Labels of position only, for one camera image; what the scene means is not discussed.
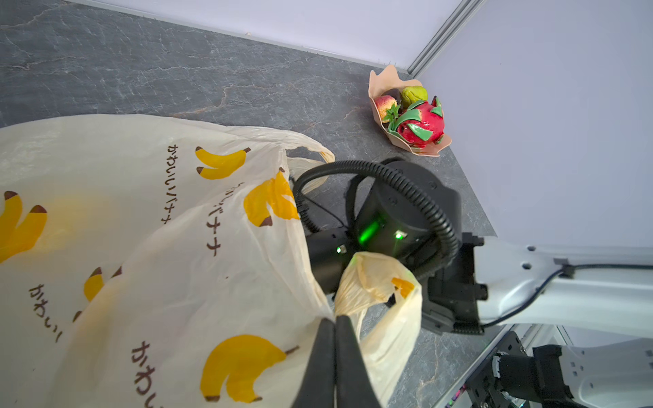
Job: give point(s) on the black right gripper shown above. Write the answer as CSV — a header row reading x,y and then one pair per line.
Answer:
x,y
330,253

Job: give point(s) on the red green dragon fruit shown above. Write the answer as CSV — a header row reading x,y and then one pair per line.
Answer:
x,y
419,125

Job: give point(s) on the green chayote pear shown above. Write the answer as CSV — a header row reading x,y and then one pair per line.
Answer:
x,y
413,94

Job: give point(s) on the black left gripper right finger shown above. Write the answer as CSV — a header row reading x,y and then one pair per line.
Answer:
x,y
353,386

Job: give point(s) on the peach wavy fruit plate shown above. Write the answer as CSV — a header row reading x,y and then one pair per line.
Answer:
x,y
387,79

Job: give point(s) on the banana print plastic bag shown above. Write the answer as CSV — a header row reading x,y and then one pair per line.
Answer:
x,y
158,262

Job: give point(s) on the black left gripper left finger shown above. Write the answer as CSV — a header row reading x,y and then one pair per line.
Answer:
x,y
318,385

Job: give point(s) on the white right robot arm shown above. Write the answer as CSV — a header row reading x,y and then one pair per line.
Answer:
x,y
471,283

